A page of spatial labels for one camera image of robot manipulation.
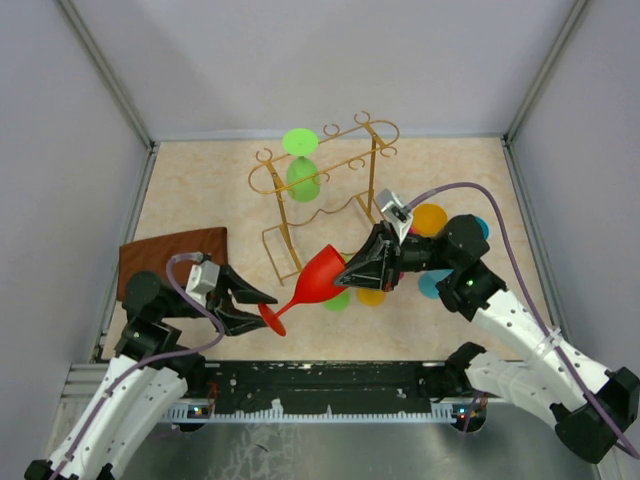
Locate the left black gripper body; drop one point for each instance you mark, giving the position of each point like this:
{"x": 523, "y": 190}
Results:
{"x": 215, "y": 301}

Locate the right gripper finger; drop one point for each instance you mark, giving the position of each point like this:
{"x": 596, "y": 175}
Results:
{"x": 371, "y": 257}
{"x": 364, "y": 280}

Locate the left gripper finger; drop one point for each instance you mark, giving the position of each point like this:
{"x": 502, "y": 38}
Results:
{"x": 233, "y": 286}
{"x": 240, "y": 324}

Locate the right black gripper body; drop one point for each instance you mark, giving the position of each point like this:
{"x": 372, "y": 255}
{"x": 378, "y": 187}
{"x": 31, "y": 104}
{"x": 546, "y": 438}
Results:
{"x": 395, "y": 253}

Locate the orange wine glass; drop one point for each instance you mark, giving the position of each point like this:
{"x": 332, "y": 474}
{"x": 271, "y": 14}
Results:
{"x": 371, "y": 298}
{"x": 428, "y": 219}

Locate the green wine glass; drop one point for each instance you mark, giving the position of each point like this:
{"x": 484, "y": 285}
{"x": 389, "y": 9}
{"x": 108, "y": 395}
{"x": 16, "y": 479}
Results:
{"x": 300, "y": 143}
{"x": 339, "y": 302}

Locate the light blue wine glass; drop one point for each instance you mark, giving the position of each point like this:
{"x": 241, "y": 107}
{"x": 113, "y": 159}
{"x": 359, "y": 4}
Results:
{"x": 428, "y": 281}

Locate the red wine glass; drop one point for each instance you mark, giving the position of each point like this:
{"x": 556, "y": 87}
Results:
{"x": 315, "y": 284}

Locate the magenta wine glass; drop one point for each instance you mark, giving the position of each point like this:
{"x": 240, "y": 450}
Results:
{"x": 412, "y": 232}

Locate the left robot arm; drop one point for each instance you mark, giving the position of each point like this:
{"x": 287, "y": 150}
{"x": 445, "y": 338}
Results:
{"x": 171, "y": 321}

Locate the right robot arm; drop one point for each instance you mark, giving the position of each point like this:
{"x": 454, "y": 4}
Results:
{"x": 587, "y": 404}

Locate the brown folded cloth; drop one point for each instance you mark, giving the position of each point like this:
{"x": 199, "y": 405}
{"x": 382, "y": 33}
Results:
{"x": 152, "y": 254}

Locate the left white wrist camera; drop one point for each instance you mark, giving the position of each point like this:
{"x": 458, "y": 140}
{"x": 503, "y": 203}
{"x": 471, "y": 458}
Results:
{"x": 202, "y": 281}

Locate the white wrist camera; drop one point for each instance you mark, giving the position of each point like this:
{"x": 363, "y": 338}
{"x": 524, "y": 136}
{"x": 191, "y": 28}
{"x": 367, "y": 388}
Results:
{"x": 202, "y": 281}
{"x": 396, "y": 212}

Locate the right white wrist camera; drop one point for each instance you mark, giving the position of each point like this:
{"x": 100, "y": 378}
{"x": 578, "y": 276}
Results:
{"x": 396, "y": 212}

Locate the gold wire glass rack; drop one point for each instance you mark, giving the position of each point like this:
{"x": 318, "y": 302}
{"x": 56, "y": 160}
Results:
{"x": 346, "y": 160}

